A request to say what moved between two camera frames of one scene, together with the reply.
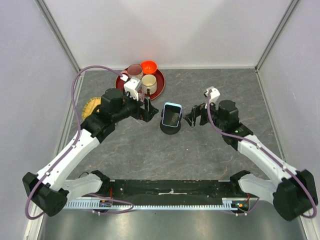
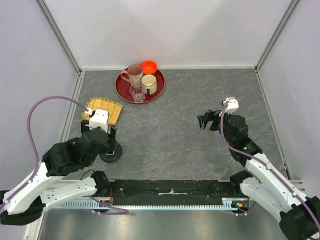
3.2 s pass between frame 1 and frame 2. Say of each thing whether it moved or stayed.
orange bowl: stayed
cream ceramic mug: stayed
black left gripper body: moved
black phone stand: moved
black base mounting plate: stayed
